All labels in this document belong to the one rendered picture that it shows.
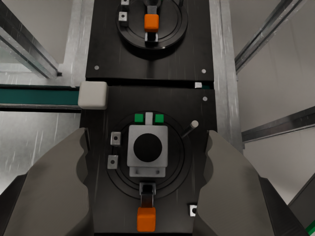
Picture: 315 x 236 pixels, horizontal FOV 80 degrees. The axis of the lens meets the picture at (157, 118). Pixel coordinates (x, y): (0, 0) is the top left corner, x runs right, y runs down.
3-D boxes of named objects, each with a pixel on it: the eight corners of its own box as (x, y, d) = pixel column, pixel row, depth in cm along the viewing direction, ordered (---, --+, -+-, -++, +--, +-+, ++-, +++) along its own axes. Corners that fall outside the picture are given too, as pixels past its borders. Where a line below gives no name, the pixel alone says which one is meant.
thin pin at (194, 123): (185, 137, 31) (198, 126, 22) (180, 136, 31) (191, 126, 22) (185, 132, 31) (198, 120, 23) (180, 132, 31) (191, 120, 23)
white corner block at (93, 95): (109, 113, 35) (104, 106, 31) (84, 112, 35) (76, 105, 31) (111, 89, 36) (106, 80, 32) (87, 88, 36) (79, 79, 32)
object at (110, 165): (118, 168, 29) (117, 169, 27) (108, 168, 29) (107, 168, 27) (119, 155, 29) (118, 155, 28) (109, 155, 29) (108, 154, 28)
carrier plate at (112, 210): (219, 229, 31) (224, 234, 29) (71, 229, 30) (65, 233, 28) (211, 92, 37) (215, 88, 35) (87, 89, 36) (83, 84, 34)
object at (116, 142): (121, 145, 30) (120, 144, 28) (112, 145, 30) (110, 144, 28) (122, 133, 30) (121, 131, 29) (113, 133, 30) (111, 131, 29)
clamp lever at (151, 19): (156, 42, 34) (158, 28, 26) (146, 42, 34) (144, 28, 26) (157, 21, 33) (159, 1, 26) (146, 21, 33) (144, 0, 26)
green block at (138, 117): (144, 129, 31) (143, 121, 26) (136, 129, 31) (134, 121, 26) (144, 121, 31) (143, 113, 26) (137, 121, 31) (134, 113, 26)
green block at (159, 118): (161, 129, 31) (163, 122, 26) (153, 129, 31) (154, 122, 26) (161, 121, 31) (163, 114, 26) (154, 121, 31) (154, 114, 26)
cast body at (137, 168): (163, 176, 26) (168, 180, 19) (131, 175, 25) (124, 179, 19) (164, 116, 28) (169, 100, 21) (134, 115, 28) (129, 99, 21)
